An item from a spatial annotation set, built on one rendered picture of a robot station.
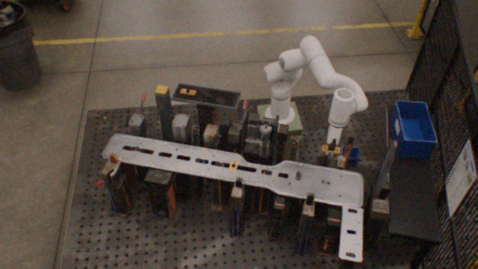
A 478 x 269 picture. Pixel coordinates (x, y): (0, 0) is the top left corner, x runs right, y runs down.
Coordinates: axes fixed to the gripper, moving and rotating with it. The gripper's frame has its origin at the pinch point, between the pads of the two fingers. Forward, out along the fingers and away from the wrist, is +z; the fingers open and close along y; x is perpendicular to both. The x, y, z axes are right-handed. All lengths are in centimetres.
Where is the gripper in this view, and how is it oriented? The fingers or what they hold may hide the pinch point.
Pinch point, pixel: (331, 145)
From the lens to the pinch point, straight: 211.3
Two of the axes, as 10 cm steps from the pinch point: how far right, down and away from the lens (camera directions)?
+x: 9.8, 1.6, -1.3
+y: -2.1, 7.0, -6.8
